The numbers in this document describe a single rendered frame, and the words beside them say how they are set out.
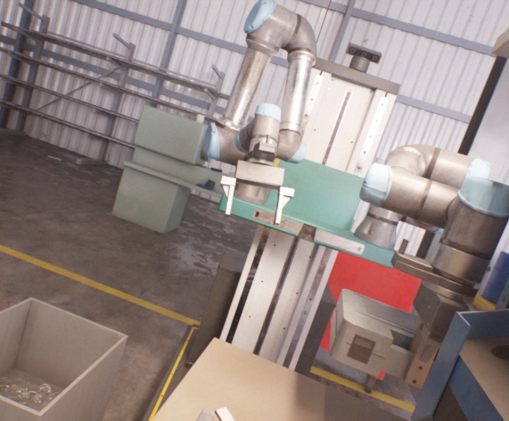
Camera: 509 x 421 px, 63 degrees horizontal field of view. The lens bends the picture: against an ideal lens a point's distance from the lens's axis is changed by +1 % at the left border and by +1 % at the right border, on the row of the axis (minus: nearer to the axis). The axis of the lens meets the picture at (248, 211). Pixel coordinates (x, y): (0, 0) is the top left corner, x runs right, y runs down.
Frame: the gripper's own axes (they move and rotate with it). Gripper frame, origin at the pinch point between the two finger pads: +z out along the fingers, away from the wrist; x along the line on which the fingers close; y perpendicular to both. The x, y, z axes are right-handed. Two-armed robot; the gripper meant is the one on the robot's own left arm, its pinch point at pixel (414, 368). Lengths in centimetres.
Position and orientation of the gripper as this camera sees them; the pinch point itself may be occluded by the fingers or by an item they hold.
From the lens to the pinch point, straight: 76.1
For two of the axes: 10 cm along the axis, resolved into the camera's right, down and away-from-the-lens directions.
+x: 2.1, -0.8, 9.7
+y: 9.3, 3.4, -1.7
